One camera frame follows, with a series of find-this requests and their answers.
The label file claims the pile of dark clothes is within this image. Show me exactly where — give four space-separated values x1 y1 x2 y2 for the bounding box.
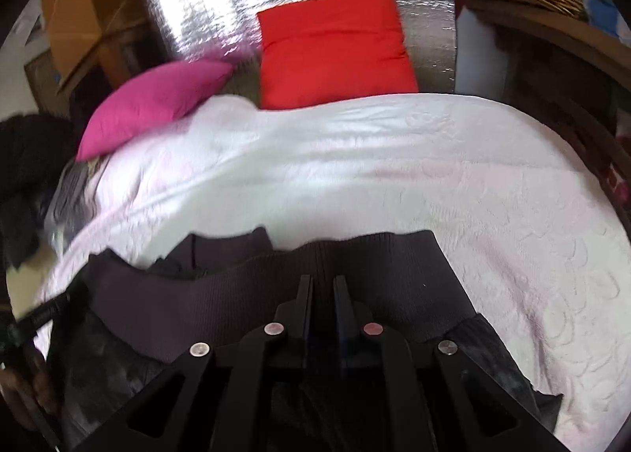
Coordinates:
0 114 84 270

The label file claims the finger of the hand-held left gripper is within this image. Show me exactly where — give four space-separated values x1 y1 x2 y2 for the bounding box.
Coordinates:
10 279 92 334

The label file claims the grey cloth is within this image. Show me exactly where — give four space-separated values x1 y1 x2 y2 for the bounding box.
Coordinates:
44 161 109 246

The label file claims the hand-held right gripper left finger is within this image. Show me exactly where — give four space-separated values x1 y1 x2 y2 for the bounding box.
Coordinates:
74 275 316 452

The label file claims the pink pillow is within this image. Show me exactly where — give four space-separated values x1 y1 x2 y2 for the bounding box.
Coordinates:
76 60 235 162

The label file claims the silver foil panel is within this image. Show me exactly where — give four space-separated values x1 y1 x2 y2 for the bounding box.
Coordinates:
143 0 457 83

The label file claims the dark wooden furniture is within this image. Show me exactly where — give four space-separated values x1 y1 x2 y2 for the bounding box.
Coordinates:
456 0 631 216

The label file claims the person's left hand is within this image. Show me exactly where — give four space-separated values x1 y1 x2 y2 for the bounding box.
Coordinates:
0 348 60 433

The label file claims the dark jacket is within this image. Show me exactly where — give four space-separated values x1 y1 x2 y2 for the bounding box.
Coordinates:
47 228 563 452

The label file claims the white bedspread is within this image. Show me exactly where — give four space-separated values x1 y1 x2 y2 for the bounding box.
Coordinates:
34 93 624 452

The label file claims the red pillow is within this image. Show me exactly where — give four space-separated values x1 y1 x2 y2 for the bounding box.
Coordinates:
256 0 420 110

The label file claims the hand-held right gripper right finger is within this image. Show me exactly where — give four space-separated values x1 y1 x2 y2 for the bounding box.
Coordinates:
332 275 563 452

